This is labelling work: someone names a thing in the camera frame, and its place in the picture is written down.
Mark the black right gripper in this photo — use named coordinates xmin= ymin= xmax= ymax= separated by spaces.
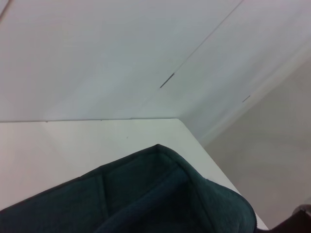
xmin=267 ymin=204 xmax=311 ymax=233

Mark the dark teal fabric bag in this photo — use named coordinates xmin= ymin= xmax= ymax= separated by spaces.
xmin=0 ymin=143 xmax=258 ymax=233

